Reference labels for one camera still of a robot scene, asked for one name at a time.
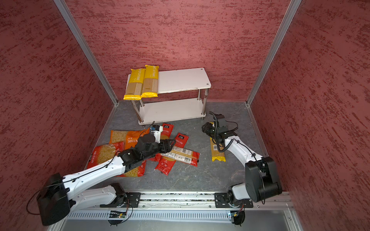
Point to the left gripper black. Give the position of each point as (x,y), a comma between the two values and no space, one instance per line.
(167,148)

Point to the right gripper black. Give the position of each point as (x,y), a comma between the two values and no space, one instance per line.
(206,129)

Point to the yellow spaghetti bag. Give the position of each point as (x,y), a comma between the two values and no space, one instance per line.
(135,85)
(216,155)
(151,81)

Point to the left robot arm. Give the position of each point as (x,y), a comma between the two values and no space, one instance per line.
(62,195)

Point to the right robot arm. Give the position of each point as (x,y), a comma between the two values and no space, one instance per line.
(261,175)

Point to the white two-tier shelf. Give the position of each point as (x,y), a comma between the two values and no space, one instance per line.
(182,94)

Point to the clear labelled spaghetti bag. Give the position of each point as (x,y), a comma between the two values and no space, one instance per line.
(183,155)

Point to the red spaghetti bag left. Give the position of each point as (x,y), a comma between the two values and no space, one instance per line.
(165,134)

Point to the red spaghetti bag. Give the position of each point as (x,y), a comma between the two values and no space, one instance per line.
(165,134)
(166,164)

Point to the red spaghetti bag right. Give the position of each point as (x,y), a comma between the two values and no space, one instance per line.
(166,164)

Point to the red macaroni bag large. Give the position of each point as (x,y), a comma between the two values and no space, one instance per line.
(136,172)

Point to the orange pastatime macaroni bag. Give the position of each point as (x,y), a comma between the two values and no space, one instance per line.
(128,138)

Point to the red macaroni bag small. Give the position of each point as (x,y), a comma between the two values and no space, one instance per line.
(104,153)

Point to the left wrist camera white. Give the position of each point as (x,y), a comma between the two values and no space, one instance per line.
(156,131)

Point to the aluminium rail front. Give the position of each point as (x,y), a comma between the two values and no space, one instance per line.
(191,200)

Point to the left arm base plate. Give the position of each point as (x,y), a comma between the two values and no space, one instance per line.
(124,200)

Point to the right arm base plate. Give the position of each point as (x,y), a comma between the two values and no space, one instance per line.
(227,200)

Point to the right corner aluminium post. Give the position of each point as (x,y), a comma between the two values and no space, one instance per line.
(283,28)

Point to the corner aluminium post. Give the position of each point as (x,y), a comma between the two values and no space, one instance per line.
(283,28)
(69,19)

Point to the left corner aluminium post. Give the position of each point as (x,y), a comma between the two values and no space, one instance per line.
(69,19)

